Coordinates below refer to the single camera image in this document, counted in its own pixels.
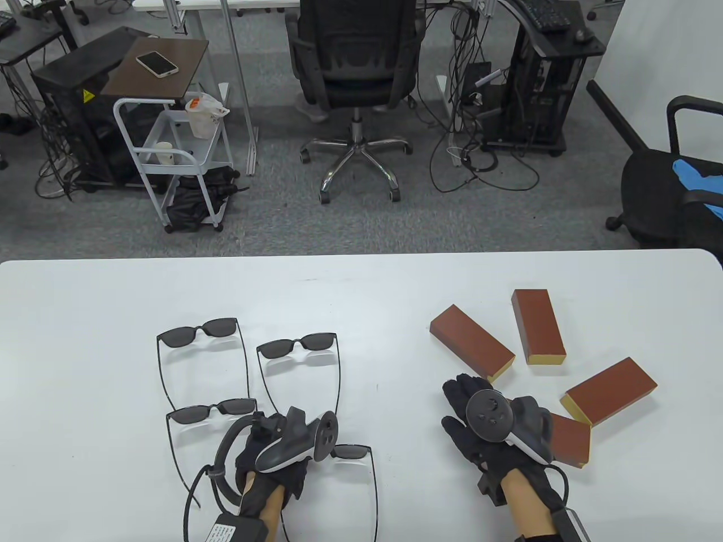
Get person's right hand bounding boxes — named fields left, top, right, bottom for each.
left=441, top=373, right=566, bottom=504

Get person's left hand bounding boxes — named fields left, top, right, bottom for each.
left=234, top=414, right=311, bottom=518

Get black sunglasses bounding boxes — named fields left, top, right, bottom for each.
left=280, top=443, right=380, bottom=542
left=156, top=317, right=251, bottom=412
left=165, top=397, right=258, bottom=509
left=256, top=333, right=342, bottom=416

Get brown storage box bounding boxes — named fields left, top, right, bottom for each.
left=545, top=412, right=591, bottom=468
left=511, top=289, right=567, bottom=366
left=560, top=357, right=659, bottom=426
left=429, top=304, right=516, bottom=385

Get person's left forearm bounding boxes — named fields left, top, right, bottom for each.
left=257, top=488, right=297, bottom=542

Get person's right forearm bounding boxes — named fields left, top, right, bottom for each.
left=502, top=469, right=560, bottom=542

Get grey VR controller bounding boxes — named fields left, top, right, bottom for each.
left=466, top=390, right=555, bottom=466
left=216, top=405, right=340, bottom=505

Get black wrist battery pack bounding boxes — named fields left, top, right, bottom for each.
left=551, top=505, right=593, bottom=542
left=204, top=511, right=269, bottom=542

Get black bag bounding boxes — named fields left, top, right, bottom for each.
left=165, top=165, right=249, bottom=232

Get black fabric office chair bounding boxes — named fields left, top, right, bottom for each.
left=586, top=79, right=723, bottom=250

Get black computer stand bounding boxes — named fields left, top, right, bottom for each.
left=485, top=0, right=608, bottom=158

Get white desk foot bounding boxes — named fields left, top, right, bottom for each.
left=436, top=75, right=463, bottom=168

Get blue cloth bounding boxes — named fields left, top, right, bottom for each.
left=672, top=159, right=723, bottom=221

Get black floor box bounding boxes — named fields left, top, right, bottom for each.
left=462, top=61, right=493, bottom=108

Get white rolling cart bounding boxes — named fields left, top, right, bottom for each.
left=113, top=97, right=235, bottom=234

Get white plastic bag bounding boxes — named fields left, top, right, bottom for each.
left=185, top=92, right=231, bottom=139

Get black mesh office chair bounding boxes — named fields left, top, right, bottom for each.
left=285, top=0, right=428, bottom=205

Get black keyboard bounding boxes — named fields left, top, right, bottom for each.
left=515, top=0, right=572, bottom=32

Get white smartphone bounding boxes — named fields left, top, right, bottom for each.
left=136, top=50, right=180, bottom=78

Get black computer case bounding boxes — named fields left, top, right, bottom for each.
left=31, top=27, right=156, bottom=190

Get black desk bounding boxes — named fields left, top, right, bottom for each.
left=0, top=11, right=67, bottom=63

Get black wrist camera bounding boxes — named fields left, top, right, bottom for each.
left=477, top=471, right=509, bottom=506

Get black floor cables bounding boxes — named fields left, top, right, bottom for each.
left=428, top=99, right=541, bottom=194

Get black cable bundle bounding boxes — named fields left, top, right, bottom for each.
left=34, top=102, right=85, bottom=202

